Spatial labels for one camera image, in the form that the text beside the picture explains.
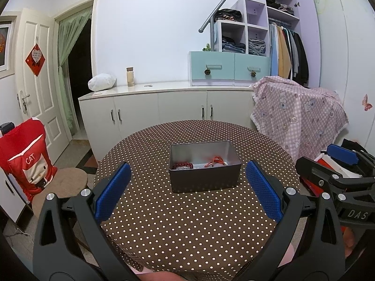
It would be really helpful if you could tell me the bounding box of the grey clothes pile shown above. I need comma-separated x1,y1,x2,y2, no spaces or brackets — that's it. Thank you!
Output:
266,0,295,16

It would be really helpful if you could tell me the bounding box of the teal drawer unit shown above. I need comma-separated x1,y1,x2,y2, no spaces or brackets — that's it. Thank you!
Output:
188,51,271,87

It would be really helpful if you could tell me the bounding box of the red printed chair cover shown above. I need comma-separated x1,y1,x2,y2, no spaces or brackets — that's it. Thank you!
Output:
0,117,58,202

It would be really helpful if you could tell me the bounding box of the silver door handle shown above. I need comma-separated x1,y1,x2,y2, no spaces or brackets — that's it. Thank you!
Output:
17,89,30,113

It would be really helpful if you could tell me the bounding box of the small black device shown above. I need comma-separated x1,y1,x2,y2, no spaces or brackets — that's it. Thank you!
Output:
0,122,15,137

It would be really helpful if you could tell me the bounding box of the white side cabinet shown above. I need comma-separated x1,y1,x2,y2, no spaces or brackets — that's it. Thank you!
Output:
0,164,33,229

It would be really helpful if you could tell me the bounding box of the brown polka dot tablecloth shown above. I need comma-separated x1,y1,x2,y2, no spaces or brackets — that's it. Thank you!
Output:
94,119,301,281

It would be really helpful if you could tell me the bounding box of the white panel door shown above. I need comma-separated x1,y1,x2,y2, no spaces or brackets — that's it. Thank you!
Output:
15,13,74,153

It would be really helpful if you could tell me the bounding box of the grey metal tin box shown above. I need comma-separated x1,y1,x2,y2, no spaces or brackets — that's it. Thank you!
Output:
168,141,242,194

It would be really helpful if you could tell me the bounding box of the white sideboard cabinet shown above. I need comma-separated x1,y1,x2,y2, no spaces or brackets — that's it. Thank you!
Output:
78,80,258,161

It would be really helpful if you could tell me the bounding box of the red cord bracelet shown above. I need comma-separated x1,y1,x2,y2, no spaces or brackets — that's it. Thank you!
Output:
204,157,227,168

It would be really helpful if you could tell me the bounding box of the dark clothes pile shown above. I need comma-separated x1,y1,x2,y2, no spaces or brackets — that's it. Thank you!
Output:
215,8,242,22

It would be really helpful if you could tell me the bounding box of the pink checkered printed blanket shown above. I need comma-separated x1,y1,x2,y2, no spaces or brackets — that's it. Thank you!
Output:
250,75,350,160

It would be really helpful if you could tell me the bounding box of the white pillow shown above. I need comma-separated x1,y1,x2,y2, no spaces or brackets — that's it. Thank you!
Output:
88,73,117,92

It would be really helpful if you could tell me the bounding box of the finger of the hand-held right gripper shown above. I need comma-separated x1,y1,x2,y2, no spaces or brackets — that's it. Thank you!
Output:
321,143,375,179
295,156,375,195

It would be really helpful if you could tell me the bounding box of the orange plastic chair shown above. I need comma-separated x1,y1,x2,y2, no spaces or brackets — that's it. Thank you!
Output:
302,152,364,200

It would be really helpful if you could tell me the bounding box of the folded grey clothes stack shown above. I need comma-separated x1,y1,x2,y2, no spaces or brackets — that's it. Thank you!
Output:
248,38,266,55

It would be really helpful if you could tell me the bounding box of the green curtain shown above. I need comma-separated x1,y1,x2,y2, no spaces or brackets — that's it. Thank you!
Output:
57,7,94,137

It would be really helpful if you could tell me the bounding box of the person's right hand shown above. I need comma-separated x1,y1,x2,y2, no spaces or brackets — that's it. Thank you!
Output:
343,228,357,257

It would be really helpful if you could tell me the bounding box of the round brown stool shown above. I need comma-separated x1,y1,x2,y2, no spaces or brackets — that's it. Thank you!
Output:
32,167,88,211

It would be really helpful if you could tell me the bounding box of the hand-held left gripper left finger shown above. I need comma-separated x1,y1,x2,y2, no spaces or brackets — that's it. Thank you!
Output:
33,162,138,281

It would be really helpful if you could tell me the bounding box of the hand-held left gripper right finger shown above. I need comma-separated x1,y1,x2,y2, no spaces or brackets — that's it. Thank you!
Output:
245,160,346,281

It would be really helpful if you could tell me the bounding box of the grey metal handrail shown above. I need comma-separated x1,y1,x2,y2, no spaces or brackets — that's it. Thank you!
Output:
198,0,293,52

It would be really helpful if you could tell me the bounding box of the lilac open wardrobe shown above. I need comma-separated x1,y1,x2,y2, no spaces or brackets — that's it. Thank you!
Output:
209,0,320,88

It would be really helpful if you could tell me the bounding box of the red diamond door decoration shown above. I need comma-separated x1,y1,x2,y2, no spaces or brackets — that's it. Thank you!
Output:
25,43,47,77

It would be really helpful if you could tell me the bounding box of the row of hanging clothes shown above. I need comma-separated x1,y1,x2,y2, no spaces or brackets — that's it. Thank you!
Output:
269,23,309,88

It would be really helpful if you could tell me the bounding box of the window with red paper cutouts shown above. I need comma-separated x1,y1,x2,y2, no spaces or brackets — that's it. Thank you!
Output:
0,16,16,78

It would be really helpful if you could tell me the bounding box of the folded blue jeans stack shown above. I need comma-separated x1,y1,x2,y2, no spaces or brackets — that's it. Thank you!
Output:
221,37,246,54

